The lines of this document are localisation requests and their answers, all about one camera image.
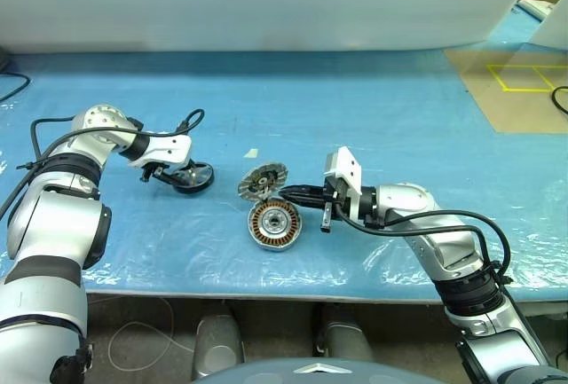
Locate white upright panel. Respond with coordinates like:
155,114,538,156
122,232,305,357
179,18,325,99
530,0,568,46

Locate silver ribbed motor cover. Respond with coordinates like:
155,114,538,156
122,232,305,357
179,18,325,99
235,161,290,203

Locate grey robot torso white emblem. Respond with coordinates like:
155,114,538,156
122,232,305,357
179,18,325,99
190,357,383,384

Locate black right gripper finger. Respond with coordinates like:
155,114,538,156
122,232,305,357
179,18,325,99
285,194,332,211
280,184,330,199

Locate small white box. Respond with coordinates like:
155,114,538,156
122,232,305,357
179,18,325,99
517,0,558,17

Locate white foam backdrop sheet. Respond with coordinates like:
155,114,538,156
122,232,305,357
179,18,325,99
0,0,549,55

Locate thin white floor cord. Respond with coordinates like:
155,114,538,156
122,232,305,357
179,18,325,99
88,294,196,370

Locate brown cardboard sheet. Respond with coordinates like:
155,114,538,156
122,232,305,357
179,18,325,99
445,49,568,135

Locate silver motor stator copper windings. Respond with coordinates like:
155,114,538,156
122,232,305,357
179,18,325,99
244,197,305,253

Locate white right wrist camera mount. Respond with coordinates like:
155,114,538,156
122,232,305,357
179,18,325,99
322,146,364,221

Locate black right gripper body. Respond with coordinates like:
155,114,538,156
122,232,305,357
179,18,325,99
319,176,352,234

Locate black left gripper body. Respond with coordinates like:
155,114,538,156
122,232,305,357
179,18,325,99
139,163,181,184

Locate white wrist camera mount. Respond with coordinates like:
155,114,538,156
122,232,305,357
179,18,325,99
128,133,193,170
322,146,364,221

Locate black looped cable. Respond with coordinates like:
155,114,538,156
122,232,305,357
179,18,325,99
551,85,568,114
0,72,32,102

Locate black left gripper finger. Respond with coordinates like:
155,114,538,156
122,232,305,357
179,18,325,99
174,161,200,178
157,175,191,192

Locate black-rimmed spoked rotor wheel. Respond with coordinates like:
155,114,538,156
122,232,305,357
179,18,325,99
170,160,217,196

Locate grey rounded shape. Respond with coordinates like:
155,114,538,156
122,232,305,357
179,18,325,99
191,312,244,380
315,310,374,363

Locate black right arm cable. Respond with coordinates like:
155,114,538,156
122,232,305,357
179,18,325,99
335,204,511,286

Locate blue plastic table cover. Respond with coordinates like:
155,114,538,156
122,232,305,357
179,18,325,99
0,0,568,303

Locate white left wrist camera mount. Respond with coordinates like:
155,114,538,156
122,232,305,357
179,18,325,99
128,133,193,170

